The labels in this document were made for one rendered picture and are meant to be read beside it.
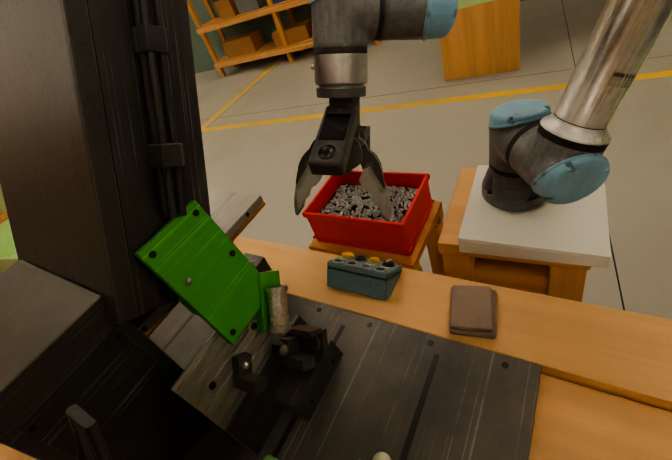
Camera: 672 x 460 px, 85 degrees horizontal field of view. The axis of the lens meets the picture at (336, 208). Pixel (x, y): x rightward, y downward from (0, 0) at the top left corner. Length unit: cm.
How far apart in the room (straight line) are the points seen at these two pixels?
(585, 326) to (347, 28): 60
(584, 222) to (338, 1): 69
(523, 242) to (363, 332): 39
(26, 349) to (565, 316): 80
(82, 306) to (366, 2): 55
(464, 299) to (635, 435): 29
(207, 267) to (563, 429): 57
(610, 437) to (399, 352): 32
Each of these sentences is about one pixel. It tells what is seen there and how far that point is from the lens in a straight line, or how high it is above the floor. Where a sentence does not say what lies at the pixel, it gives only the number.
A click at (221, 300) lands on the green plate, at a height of 114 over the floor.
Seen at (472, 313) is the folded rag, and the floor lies 93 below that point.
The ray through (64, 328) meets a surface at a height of 124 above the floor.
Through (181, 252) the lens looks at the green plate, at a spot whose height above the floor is 123.
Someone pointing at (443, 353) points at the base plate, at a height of 90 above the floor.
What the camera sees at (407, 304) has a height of 90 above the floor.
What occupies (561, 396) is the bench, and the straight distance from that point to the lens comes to 72.
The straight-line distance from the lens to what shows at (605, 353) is 74.
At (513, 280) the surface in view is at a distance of 104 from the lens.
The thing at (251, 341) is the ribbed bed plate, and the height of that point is 103.
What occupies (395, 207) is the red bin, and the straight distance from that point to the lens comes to 105.
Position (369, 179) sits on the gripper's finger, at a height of 123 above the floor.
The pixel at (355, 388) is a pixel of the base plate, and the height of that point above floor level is 90.
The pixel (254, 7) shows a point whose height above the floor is 88.
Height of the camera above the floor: 153
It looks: 36 degrees down
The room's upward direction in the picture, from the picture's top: 22 degrees counter-clockwise
